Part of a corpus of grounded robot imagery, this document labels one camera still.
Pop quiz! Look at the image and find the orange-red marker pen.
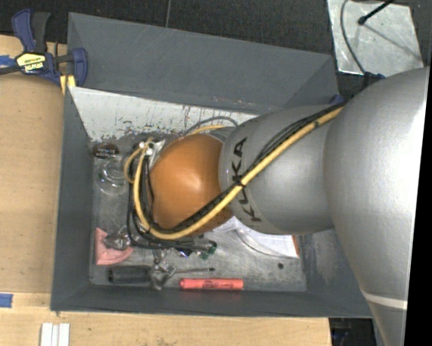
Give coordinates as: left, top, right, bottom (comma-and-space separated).
178, 272, 245, 296

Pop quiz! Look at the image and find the dark shiny metal object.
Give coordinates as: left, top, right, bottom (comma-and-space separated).
103, 225, 134, 251

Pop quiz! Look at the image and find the grey metal bin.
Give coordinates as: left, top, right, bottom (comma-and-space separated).
39, 11, 401, 342

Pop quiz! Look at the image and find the pink sponge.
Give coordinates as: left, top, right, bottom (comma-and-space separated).
91, 227, 136, 270

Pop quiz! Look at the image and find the black-handled screwdriver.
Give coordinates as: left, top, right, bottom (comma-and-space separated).
107, 257, 216, 295

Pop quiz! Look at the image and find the clear glass cup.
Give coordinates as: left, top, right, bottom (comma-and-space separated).
95, 155, 132, 198

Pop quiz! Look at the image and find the pale wood flat board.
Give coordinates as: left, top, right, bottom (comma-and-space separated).
0, 35, 77, 300

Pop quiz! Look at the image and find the dark brown round lid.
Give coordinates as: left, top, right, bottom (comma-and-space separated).
92, 141, 122, 161

